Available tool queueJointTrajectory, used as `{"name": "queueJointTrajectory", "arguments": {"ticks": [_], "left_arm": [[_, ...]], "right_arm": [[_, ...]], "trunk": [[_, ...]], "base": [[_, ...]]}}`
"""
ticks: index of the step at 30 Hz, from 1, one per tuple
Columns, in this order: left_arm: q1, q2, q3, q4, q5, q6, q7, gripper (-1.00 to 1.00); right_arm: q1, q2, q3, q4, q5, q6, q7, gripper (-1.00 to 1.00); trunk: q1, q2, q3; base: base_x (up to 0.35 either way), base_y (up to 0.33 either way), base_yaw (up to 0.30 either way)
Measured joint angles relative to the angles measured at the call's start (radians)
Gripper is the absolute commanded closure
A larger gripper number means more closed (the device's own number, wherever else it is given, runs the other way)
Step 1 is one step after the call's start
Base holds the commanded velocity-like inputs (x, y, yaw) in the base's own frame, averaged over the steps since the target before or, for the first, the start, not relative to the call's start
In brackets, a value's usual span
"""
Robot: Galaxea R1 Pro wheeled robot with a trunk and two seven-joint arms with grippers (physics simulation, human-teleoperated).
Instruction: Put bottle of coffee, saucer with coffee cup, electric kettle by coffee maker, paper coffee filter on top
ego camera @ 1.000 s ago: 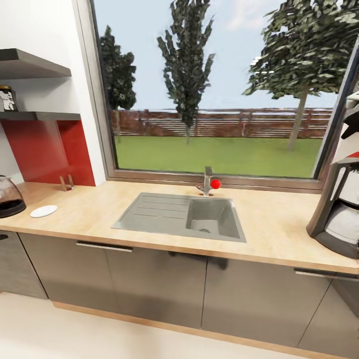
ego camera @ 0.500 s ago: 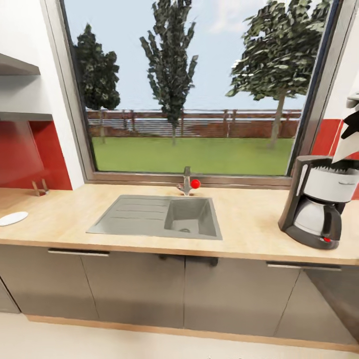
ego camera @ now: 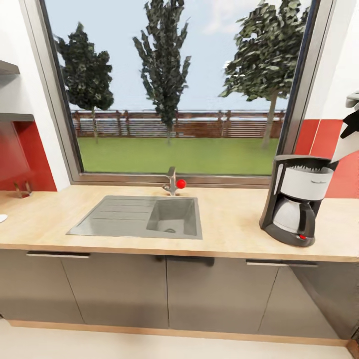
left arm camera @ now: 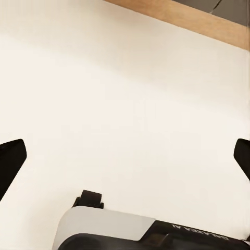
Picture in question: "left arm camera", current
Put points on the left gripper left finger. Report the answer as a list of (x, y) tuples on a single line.
[(12, 156)]

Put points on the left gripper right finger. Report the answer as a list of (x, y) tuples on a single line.
[(242, 155)]

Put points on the cabinet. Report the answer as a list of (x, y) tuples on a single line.
[(233, 10)]

